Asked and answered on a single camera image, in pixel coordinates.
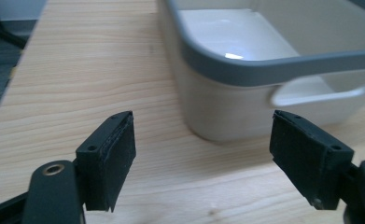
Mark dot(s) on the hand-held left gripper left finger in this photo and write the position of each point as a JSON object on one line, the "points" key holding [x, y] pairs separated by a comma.
{"points": [[108, 161]]}

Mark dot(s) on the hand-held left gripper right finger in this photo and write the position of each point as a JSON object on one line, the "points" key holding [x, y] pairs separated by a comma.
{"points": [[307, 158]]}

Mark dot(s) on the white bin with grey rim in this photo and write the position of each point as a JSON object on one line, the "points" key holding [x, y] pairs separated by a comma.
{"points": [[233, 102]]}

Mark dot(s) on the dark stand leg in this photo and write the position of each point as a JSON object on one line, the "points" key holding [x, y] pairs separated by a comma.
{"points": [[2, 31]]}

